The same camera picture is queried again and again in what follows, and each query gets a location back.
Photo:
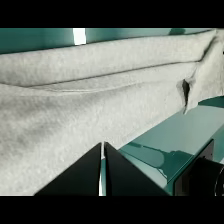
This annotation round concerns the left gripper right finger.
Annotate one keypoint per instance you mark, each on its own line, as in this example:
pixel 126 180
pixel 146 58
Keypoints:
pixel 125 176

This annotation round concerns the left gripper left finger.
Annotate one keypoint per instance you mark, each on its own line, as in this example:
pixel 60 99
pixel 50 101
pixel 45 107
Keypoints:
pixel 85 176

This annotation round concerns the light grey shirt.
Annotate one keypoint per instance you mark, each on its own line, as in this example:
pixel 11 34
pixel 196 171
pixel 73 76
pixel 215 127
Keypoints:
pixel 83 100

